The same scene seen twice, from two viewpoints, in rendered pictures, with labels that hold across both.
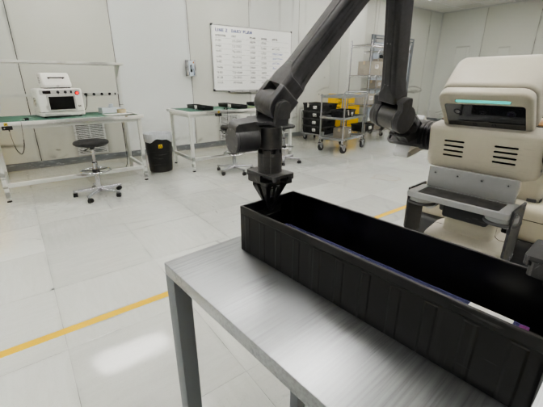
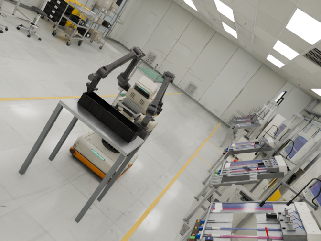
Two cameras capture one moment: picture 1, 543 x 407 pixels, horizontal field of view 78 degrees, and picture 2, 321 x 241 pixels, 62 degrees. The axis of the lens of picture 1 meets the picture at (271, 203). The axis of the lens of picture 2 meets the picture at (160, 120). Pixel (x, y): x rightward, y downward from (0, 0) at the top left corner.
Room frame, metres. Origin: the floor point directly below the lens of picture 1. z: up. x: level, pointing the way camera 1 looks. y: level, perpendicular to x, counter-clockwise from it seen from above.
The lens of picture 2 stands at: (-1.31, 1.02, 1.71)
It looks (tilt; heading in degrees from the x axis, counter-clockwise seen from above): 16 degrees down; 317
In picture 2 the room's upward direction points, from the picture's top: 36 degrees clockwise
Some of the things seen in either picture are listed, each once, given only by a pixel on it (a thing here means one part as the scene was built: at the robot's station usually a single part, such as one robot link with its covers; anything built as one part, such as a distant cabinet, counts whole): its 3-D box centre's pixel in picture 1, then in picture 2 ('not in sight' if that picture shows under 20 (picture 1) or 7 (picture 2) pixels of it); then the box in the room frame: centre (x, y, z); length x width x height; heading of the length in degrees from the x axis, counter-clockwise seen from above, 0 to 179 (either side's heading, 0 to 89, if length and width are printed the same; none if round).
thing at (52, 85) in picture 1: (56, 94); not in sight; (3.92, 2.39, 1.03); 0.44 x 0.37 x 0.46; 132
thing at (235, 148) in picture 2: not in sight; (247, 166); (0.97, -3.46, 0.66); 1.01 x 0.73 x 1.31; 37
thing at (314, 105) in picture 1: (318, 121); (56, 12); (7.17, -0.99, 0.38); 0.65 x 0.46 x 0.75; 40
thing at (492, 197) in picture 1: (461, 211); (128, 111); (0.86, -0.52, 0.84); 0.28 x 0.16 x 0.22; 41
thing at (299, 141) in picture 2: not in sight; (299, 149); (0.03, -2.29, 1.52); 0.51 x 0.13 x 0.27; 127
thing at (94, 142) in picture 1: (94, 169); not in sight; (3.46, 1.87, 0.30); 0.51 x 0.50 x 0.60; 83
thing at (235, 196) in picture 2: not in sight; (241, 223); (-0.04, -2.41, 0.31); 0.70 x 0.65 x 0.62; 127
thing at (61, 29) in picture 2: (343, 120); (75, 24); (6.15, -1.29, 0.50); 0.90 x 0.54 x 1.00; 141
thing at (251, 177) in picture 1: (267, 190); (89, 90); (0.78, 0.01, 0.93); 0.07 x 0.07 x 0.09; 42
